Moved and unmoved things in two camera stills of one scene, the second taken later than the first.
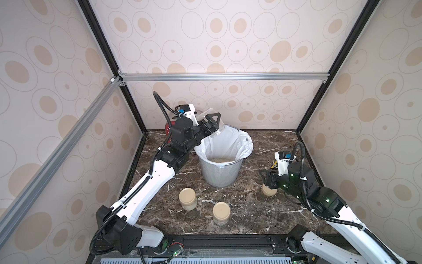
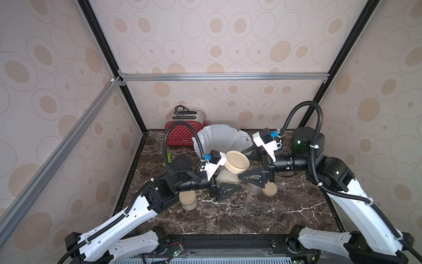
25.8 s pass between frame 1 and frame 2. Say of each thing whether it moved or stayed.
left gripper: moved
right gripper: moved
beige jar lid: stayed
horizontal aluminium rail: stayed
